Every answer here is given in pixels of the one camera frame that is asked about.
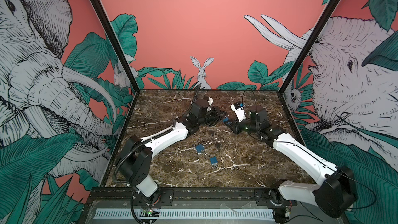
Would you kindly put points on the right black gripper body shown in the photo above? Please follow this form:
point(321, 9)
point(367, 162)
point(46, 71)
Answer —
point(248, 127)

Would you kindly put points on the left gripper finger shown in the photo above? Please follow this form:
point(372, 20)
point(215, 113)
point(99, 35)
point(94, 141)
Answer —
point(220, 118)
point(219, 111)

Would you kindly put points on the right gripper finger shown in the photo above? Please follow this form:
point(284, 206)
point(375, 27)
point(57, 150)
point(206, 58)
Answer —
point(233, 126)
point(233, 121)

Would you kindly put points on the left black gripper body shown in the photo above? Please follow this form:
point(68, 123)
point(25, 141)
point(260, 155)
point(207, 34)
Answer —
point(210, 118)

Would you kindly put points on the blue padlock front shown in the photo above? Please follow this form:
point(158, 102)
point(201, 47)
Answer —
point(213, 161)

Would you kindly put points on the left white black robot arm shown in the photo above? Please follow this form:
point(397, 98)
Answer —
point(134, 161)

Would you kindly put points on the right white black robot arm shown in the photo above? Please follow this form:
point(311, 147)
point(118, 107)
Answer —
point(334, 189)

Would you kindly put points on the black padlock near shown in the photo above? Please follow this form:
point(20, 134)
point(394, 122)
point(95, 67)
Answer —
point(217, 144)

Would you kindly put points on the small green circuit board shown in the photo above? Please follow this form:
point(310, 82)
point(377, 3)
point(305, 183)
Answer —
point(150, 213)

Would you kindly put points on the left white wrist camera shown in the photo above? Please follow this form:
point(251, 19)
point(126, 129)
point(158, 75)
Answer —
point(209, 100)

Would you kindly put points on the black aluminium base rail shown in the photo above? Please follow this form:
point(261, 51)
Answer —
point(170, 195)

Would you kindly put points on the white ventilated cable duct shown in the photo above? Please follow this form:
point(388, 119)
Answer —
point(193, 213)

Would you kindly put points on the right black frame post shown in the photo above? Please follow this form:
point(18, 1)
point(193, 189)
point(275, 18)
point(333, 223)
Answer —
point(318, 28)

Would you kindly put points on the black frame post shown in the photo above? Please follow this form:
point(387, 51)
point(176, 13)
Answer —
point(110, 33)
point(318, 28)

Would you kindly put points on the left black frame post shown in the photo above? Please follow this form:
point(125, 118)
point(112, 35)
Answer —
point(110, 33)

